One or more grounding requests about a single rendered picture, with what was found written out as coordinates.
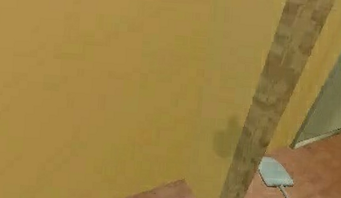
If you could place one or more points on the pale grey floor mop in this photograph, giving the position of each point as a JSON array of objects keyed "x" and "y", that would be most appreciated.
[{"x": 275, "y": 172}]

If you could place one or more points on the grey room door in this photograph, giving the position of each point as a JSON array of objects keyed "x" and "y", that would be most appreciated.
[{"x": 338, "y": 102}]

